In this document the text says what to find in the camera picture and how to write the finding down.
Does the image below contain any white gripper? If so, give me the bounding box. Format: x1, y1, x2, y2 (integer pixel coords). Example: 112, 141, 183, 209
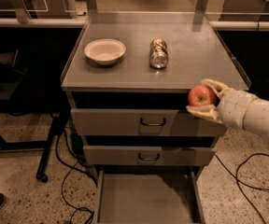
186, 78, 258, 129

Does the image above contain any red apple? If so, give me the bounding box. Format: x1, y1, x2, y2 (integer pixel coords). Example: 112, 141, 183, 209
188, 85, 217, 106

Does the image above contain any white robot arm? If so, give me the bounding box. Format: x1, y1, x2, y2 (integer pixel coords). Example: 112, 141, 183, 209
186, 78, 269, 141

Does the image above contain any grey metal drawer cabinet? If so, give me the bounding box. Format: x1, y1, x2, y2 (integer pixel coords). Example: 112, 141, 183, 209
62, 12, 250, 170

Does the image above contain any grey middle drawer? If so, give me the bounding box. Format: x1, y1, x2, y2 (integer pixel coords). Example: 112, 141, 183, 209
84, 146, 215, 166

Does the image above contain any grey drawer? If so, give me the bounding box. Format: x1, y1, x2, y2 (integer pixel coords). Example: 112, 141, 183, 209
71, 108, 226, 136
84, 146, 215, 166
92, 171, 205, 224

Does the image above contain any grey top drawer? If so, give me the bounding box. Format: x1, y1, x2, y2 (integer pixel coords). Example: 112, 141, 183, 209
71, 108, 226, 136

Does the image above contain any grey bottom drawer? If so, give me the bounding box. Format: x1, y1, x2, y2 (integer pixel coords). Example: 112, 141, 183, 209
92, 171, 205, 224

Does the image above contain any crushed aluminium soda can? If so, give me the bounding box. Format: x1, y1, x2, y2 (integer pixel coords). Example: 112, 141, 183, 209
149, 38, 169, 69

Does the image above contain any white paper bowl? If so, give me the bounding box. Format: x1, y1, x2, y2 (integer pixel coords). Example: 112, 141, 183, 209
84, 39, 126, 65

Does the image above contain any black floor cable right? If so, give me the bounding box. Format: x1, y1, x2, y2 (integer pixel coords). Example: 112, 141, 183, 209
214, 152, 269, 224

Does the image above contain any black floor cable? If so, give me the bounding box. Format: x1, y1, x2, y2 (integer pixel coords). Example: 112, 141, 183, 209
214, 152, 269, 224
54, 128, 98, 224

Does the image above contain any black table leg frame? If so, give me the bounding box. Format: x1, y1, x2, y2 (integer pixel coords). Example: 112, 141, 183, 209
0, 113, 68, 183

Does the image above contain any black floor cable left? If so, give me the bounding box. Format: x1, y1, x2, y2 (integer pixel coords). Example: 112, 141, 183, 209
54, 128, 98, 224

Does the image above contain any white horizontal rail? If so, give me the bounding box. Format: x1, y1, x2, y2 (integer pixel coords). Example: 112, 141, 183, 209
0, 18, 269, 32

